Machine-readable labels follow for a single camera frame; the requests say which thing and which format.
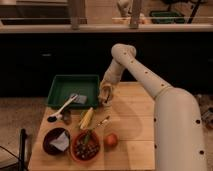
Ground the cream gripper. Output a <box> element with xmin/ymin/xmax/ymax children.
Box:
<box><xmin>99</xmin><ymin>83</ymin><xmax>113</xmax><ymax>101</ymax></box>

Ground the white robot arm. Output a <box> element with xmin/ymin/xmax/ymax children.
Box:
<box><xmin>98</xmin><ymin>43</ymin><xmax>207</xmax><ymax>171</ymax></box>

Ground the white paper cup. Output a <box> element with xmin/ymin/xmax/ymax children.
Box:
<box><xmin>100</xmin><ymin>98</ymin><xmax>113</xmax><ymax>107</ymax></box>

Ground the grey sponge block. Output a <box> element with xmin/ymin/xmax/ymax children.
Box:
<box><xmin>74</xmin><ymin>95</ymin><xmax>87</xmax><ymax>104</ymax></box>

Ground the metal spoon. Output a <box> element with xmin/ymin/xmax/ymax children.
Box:
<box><xmin>89</xmin><ymin>116</ymin><xmax>110</xmax><ymax>132</ymax></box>

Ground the yellow corn cob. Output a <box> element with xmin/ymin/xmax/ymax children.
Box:
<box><xmin>79</xmin><ymin>108</ymin><xmax>94</xmax><ymax>130</ymax></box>

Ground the green plastic tray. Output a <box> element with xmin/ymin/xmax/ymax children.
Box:
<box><xmin>47</xmin><ymin>75</ymin><xmax>99</xmax><ymax>109</ymax></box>

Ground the orange tomato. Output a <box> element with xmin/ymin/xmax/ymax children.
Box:
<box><xmin>104</xmin><ymin>133</ymin><xmax>118</xmax><ymax>148</ymax></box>

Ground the orange bowl with food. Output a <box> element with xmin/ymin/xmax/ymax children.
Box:
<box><xmin>70</xmin><ymin>131</ymin><xmax>101</xmax><ymax>165</ymax></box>

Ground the white crumpled napkin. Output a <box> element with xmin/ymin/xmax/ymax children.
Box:
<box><xmin>50</xmin><ymin>132</ymin><xmax>69</xmax><ymax>151</ymax></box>

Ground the dark brown bowl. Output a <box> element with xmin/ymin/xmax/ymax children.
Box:
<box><xmin>43</xmin><ymin>127</ymin><xmax>70</xmax><ymax>155</ymax></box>

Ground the green background crate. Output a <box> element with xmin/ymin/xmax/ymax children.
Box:
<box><xmin>149</xmin><ymin>11</ymin><xmax>185</xmax><ymax>24</ymax></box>

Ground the black stand post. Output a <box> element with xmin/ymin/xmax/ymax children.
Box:
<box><xmin>18</xmin><ymin>129</ymin><xmax>27</xmax><ymax>171</ymax></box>

